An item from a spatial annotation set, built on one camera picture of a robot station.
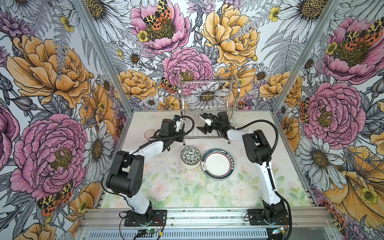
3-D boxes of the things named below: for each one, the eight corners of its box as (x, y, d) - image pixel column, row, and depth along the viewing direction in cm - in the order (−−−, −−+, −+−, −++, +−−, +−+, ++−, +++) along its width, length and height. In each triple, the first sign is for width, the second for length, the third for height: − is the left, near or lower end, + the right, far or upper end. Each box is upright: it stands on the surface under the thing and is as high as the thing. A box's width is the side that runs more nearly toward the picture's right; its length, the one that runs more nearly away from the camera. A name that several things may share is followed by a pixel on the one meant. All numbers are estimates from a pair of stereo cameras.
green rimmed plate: (201, 180, 88) (201, 178, 86) (200, 150, 101) (201, 148, 98) (236, 180, 88) (237, 178, 86) (231, 150, 101) (232, 148, 99)
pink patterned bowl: (188, 171, 91) (188, 164, 84) (180, 159, 97) (179, 151, 89) (202, 162, 95) (202, 154, 88) (193, 151, 100) (192, 143, 93)
